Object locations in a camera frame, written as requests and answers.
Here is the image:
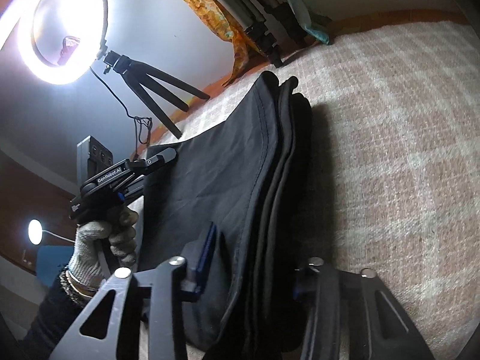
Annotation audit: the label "bright ring light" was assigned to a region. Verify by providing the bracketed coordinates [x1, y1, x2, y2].
[1, 0, 108, 85]

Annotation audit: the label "round wall lamp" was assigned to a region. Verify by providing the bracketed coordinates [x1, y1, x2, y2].
[28, 219, 43, 245]

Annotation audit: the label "left gloved hand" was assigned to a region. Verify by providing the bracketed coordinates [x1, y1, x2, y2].
[67, 207, 138, 293]

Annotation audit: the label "orange patterned scarf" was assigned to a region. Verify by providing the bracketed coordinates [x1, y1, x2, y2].
[157, 0, 331, 87]

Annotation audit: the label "checked beige bed cover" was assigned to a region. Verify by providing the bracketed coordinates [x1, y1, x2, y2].
[149, 21, 479, 359]

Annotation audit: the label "black power cable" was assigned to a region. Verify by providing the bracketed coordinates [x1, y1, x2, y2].
[88, 65, 154, 146]

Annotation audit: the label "left dark sleeve forearm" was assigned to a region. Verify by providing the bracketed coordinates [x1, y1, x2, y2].
[19, 268, 96, 359]

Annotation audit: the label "black pants yellow stripes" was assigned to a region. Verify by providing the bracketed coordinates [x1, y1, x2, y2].
[138, 71, 334, 359]

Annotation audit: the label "folded silver tripod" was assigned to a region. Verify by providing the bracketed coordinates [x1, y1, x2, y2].
[217, 0, 308, 68]

